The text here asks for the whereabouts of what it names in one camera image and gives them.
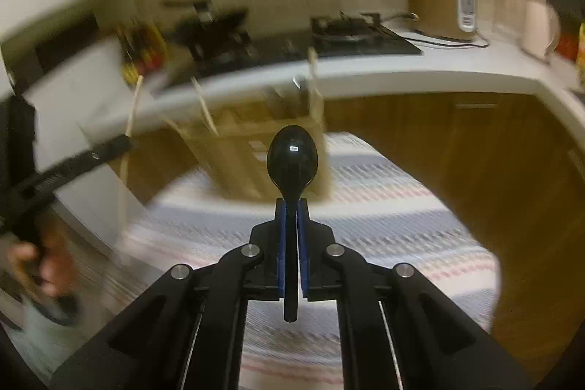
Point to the red label sauce bottle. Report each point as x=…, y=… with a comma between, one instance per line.
x=144, y=51

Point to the black wok with lid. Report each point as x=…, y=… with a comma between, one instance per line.
x=210, y=22

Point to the wooden chopstick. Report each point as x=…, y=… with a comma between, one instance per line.
x=204, y=106
x=124, y=173
x=314, y=83

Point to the person's left hand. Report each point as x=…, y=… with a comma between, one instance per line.
x=47, y=271

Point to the black gas stove top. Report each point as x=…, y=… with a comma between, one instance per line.
x=221, y=50

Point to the brown rice cooker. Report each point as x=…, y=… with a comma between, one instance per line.
x=455, y=20

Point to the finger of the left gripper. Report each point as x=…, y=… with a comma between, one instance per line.
x=41, y=186

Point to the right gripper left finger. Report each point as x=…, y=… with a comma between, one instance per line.
x=186, y=330

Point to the black plastic ladle spoon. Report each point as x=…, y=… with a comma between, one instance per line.
x=292, y=165

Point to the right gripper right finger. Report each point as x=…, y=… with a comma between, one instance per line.
x=397, y=329

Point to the tan plastic utensil basket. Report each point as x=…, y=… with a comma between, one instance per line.
x=231, y=143

